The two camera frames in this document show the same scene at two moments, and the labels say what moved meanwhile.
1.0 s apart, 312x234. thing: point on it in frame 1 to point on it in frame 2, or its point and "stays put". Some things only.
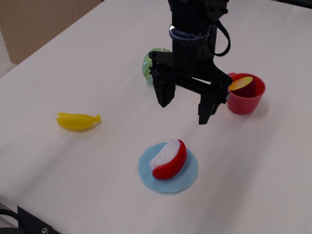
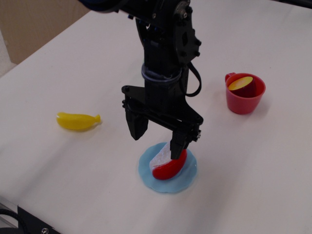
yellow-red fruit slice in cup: [244, 87] stays put
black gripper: [190, 65] to [164, 104]
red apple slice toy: [169, 161] stays put
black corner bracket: [29, 224] stays put
